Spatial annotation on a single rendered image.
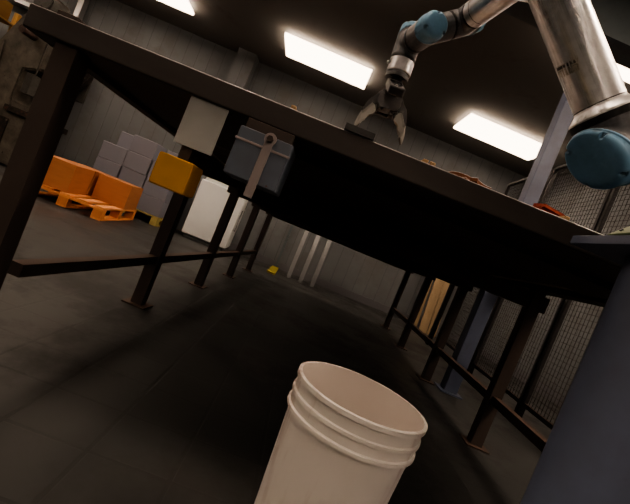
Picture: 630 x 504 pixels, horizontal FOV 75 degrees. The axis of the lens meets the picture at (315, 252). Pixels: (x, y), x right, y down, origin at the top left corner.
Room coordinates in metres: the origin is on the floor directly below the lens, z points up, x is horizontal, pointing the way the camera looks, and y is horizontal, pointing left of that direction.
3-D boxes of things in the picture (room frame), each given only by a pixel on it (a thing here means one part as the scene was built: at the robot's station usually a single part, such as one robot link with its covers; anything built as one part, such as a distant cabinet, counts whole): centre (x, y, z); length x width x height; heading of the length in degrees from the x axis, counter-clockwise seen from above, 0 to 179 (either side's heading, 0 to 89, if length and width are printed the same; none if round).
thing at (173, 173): (1.01, 0.39, 0.74); 0.09 x 0.08 x 0.24; 89
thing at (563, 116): (2.98, -1.29, 1.20); 0.17 x 0.17 x 2.40; 89
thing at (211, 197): (6.14, 1.57, 0.65); 0.73 x 0.61 x 1.30; 93
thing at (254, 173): (1.02, 0.21, 0.77); 0.14 x 0.11 x 0.18; 89
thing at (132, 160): (6.02, 2.76, 0.54); 1.09 x 0.74 x 1.08; 93
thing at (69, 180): (4.70, 2.66, 0.22); 1.21 x 0.83 x 0.44; 12
